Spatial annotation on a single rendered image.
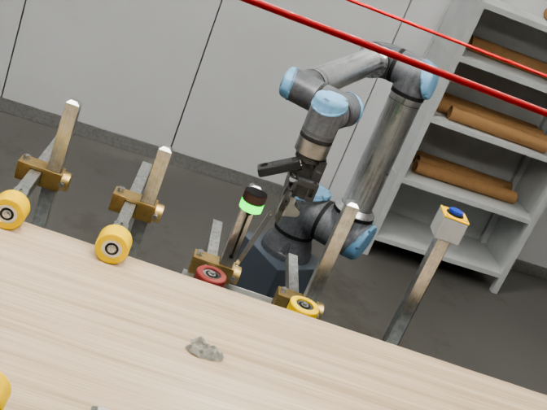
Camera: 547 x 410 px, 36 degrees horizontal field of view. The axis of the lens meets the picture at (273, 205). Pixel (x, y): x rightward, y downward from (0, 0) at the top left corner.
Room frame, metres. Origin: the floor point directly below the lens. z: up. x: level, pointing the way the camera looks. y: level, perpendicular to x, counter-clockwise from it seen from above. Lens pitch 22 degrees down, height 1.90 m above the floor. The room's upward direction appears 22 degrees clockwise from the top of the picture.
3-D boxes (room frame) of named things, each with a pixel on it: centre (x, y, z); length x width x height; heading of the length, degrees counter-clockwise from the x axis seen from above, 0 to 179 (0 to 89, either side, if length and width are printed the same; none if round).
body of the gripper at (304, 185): (2.09, -0.04, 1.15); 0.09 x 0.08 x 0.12; 98
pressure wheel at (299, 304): (1.88, -0.17, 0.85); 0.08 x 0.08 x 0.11
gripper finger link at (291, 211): (2.08, -0.04, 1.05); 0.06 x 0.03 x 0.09; 98
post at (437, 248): (2.07, -0.45, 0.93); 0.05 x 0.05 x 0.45; 8
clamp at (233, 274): (1.99, 0.08, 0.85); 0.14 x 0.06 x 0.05; 98
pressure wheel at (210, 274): (1.85, 0.08, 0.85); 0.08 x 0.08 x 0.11
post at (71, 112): (1.93, 0.55, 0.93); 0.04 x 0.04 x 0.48; 8
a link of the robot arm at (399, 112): (2.74, -0.28, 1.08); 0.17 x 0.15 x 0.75; 70
